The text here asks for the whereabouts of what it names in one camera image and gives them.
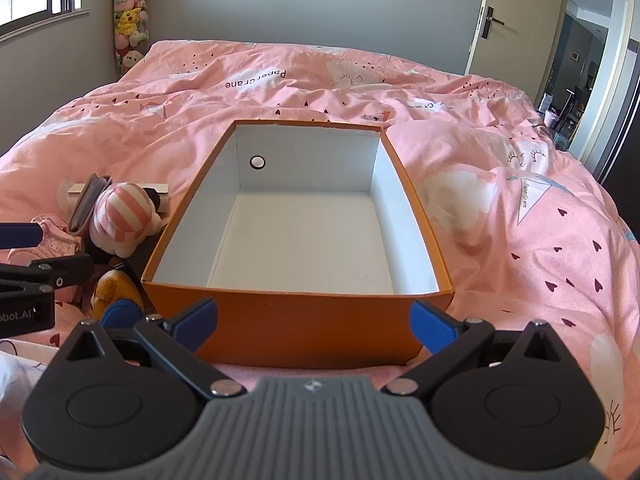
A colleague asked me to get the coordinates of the brown dog plush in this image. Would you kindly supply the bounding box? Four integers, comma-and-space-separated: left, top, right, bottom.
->
90, 260, 151, 333

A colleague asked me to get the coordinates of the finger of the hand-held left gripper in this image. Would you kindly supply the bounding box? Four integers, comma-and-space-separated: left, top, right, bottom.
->
0, 253, 96, 294
0, 222, 44, 251

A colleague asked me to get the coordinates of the orange cardboard box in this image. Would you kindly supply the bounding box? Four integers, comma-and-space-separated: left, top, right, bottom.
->
141, 119, 456, 370

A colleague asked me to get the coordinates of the pink printed blanket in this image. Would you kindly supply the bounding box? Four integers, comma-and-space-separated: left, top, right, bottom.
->
0, 39, 640, 480

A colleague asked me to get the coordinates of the stack of plush toys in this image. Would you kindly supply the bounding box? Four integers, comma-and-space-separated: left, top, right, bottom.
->
111, 0, 151, 78

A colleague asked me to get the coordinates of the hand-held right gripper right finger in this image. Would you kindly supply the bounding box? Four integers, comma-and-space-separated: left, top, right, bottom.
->
382, 300, 576, 396

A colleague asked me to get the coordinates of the white door frame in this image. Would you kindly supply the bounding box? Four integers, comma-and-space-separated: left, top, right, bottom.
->
582, 0, 640, 181

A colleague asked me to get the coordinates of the white door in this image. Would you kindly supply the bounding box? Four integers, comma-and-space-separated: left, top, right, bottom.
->
465, 0, 573, 106

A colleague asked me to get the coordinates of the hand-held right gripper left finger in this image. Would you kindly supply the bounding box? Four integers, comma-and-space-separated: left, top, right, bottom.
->
52, 296, 246, 400

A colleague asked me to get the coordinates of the dark door handle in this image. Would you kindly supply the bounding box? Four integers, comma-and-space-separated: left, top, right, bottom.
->
480, 5, 506, 40

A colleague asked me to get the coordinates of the long white box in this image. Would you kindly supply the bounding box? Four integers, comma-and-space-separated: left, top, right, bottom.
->
67, 182, 171, 212

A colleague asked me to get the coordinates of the panda plush with striped hat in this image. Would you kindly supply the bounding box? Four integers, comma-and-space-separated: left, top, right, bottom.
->
89, 182, 163, 262

